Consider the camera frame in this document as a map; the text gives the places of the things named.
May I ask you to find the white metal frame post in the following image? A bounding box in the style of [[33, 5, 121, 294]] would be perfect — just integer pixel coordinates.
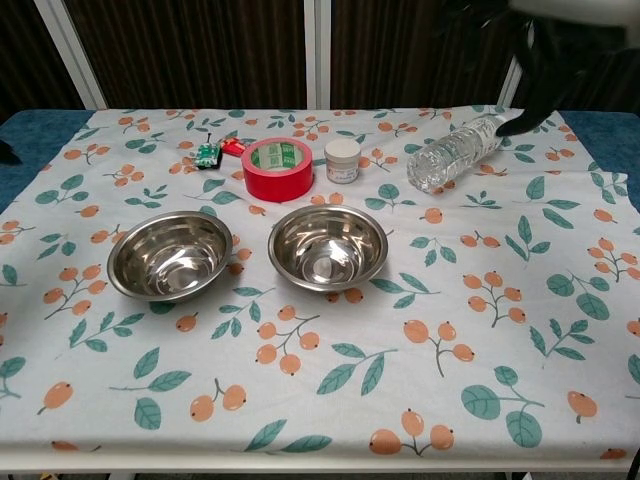
[[496, 54, 524, 109], [33, 0, 109, 111], [304, 0, 333, 110]]

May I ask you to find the small red packet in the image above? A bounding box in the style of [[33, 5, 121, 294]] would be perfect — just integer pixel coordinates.
[[221, 136, 249, 158]]

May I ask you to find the red tape roll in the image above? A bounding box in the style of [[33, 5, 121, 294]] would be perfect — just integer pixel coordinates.
[[240, 137, 315, 203]]

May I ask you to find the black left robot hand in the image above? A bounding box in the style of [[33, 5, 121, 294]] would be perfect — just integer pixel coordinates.
[[0, 140, 23, 167]]

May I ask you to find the fruit and leaf print tablecloth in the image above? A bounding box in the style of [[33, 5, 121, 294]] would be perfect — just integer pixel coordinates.
[[0, 105, 640, 461]]

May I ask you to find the small white lidded jar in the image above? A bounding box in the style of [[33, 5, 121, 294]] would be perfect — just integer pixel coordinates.
[[323, 138, 362, 185]]

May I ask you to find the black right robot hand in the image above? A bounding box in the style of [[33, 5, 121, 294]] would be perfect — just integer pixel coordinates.
[[494, 14, 589, 138]]

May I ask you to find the dark slatted panel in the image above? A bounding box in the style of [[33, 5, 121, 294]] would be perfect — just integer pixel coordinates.
[[64, 0, 308, 111], [0, 0, 85, 124], [329, 0, 521, 110], [554, 24, 640, 114]]

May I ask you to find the clear plastic water bottle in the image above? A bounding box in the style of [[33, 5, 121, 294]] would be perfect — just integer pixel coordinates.
[[406, 115, 505, 195]]

